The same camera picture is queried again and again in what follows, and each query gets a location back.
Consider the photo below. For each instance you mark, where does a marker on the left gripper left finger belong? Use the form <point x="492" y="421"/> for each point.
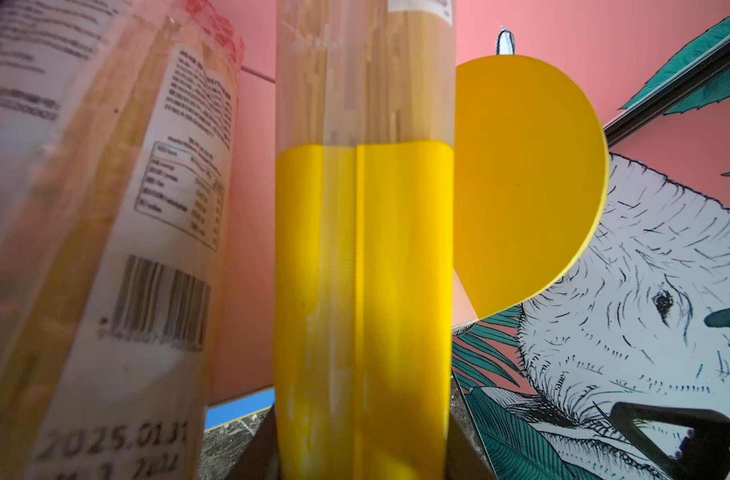
<point x="261" y="459"/>

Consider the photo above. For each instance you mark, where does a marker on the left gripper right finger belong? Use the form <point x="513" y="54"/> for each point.
<point x="463" y="461"/>

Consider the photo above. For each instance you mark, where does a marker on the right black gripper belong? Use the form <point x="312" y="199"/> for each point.
<point x="703" y="453"/>

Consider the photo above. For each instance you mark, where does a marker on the narrow yellow spaghetti pack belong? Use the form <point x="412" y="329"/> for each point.
<point x="364" y="237"/>

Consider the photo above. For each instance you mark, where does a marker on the yellow shelf unit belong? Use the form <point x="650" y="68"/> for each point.
<point x="514" y="190"/>

